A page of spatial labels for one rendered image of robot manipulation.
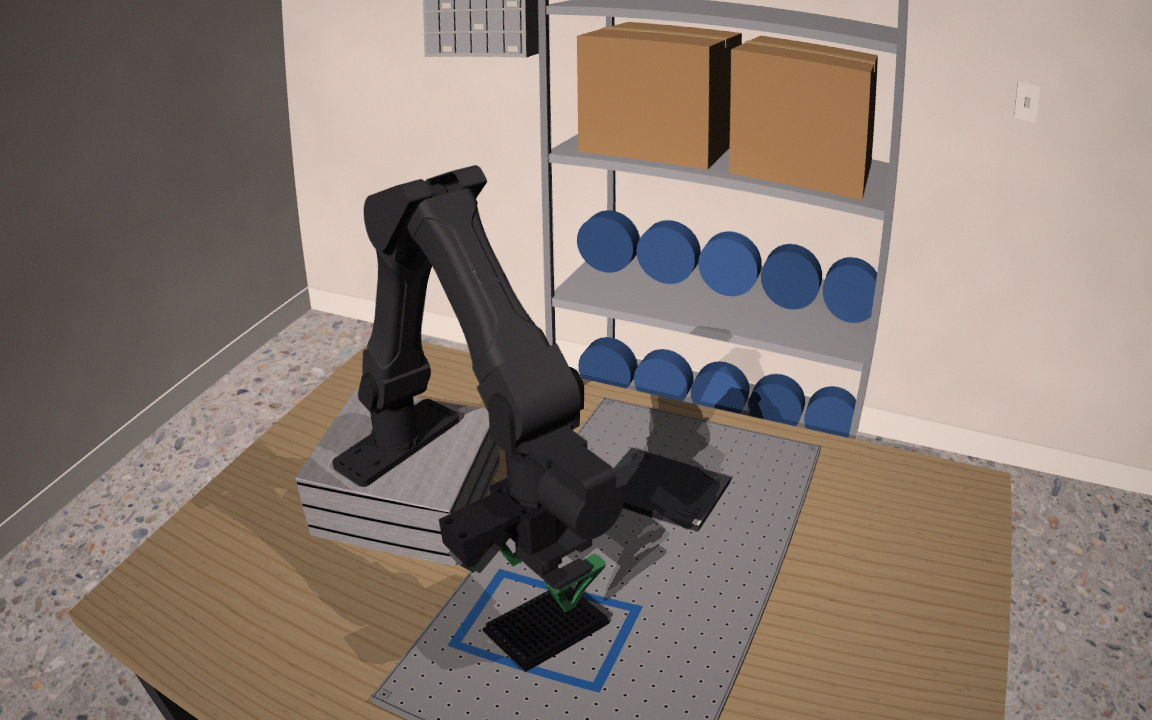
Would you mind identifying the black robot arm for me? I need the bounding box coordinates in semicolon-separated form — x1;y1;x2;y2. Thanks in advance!
332;165;624;573

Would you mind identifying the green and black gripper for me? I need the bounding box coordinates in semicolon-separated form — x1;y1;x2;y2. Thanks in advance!
500;488;605;612

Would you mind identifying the blue tape outline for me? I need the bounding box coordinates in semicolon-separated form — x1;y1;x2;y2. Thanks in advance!
447;569;643;694

